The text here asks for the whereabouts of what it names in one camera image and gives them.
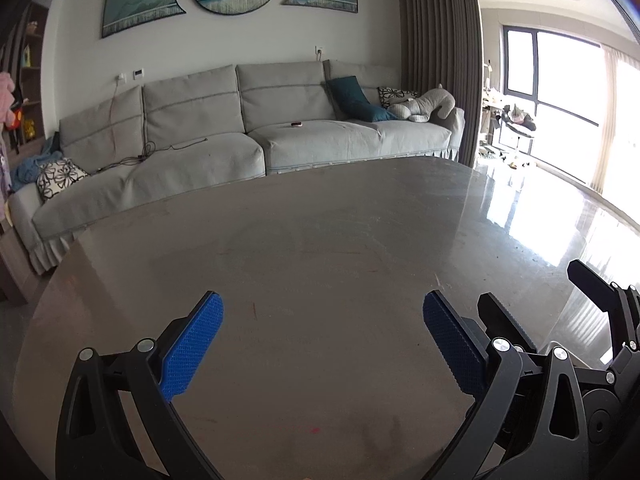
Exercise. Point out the blue blanket on sofa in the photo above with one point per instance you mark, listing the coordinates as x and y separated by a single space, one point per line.
29 169

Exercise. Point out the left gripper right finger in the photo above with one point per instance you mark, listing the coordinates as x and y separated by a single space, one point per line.
527 420

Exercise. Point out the grey curtain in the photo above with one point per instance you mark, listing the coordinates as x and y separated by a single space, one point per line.
442 43

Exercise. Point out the left teal wall panel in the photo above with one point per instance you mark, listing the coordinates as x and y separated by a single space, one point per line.
120 15

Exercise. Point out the teal cushion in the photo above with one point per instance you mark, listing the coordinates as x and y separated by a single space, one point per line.
349 97

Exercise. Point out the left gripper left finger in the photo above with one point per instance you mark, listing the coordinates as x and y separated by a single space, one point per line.
94 439

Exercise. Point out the grey plush toy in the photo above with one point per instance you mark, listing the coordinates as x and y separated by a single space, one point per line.
437 101

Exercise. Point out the grey sectional sofa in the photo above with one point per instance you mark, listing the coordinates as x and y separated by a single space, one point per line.
225 125

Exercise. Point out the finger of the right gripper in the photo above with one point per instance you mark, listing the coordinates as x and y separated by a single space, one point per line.
621 305
499 323

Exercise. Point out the chair by window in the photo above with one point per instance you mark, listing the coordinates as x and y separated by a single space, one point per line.
519 122

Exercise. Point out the black white patterned cushion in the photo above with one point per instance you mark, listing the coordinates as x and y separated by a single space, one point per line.
389 96

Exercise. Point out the floral cushion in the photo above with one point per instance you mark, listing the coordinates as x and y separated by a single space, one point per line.
56 177

